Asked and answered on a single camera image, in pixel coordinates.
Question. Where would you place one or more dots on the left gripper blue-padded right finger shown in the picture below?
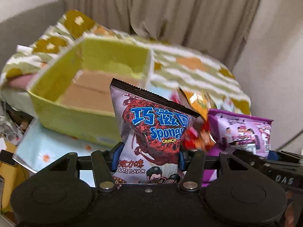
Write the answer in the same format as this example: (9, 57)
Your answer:
(194, 162)

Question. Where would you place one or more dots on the orange red snack bag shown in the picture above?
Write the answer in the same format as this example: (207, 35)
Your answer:
(198, 136)

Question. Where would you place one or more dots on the pink plush toy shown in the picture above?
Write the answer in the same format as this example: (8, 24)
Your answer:
(21, 82)

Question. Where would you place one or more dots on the grey bed headboard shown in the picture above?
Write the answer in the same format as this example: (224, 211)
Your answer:
(26, 27)

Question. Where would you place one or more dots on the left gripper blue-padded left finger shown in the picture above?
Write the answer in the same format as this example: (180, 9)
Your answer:
(104, 164)

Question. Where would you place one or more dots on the purple cartoon snack bag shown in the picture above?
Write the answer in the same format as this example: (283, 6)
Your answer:
(233, 131)

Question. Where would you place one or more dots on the beige curtain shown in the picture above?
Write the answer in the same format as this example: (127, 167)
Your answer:
(218, 28)

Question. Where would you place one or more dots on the purple Sponge Crunch chocolate bag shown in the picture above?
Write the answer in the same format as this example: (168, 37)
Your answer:
(151, 128)

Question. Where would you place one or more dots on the white paper roll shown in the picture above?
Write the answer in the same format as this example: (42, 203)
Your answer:
(24, 49)

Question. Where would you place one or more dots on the green storage box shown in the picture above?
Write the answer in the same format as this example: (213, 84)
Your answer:
(72, 96)

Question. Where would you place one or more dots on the floral striped duvet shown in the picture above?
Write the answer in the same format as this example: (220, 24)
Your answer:
(173, 67)

